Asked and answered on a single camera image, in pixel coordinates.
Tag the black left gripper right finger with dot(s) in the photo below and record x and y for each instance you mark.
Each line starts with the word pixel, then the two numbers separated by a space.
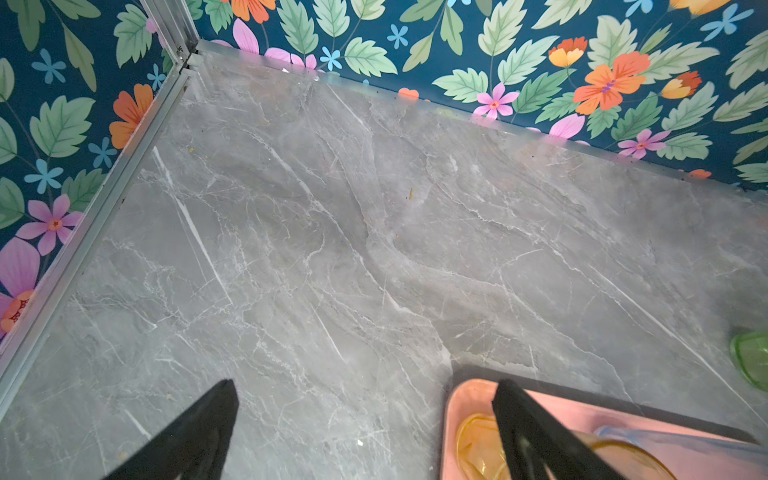
pixel 536 445

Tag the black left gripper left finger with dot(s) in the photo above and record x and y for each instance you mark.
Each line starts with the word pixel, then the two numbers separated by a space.
pixel 194 446

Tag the pink plastic tray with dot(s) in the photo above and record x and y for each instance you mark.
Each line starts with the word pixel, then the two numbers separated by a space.
pixel 576 411

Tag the green short cup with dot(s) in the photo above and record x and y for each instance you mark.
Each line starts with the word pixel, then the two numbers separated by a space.
pixel 748 352

